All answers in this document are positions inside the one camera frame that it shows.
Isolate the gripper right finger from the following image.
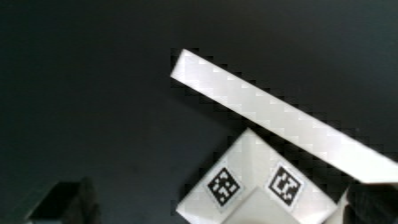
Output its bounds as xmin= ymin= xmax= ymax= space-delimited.
xmin=344 ymin=183 xmax=398 ymax=224

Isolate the white lamp base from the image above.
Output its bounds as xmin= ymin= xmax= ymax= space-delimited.
xmin=176 ymin=129 xmax=346 ymax=224

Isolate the white frame wall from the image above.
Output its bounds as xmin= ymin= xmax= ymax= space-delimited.
xmin=170 ymin=49 xmax=398 ymax=184

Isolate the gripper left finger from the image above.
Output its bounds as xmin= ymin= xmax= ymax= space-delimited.
xmin=28 ymin=178 xmax=96 ymax=224

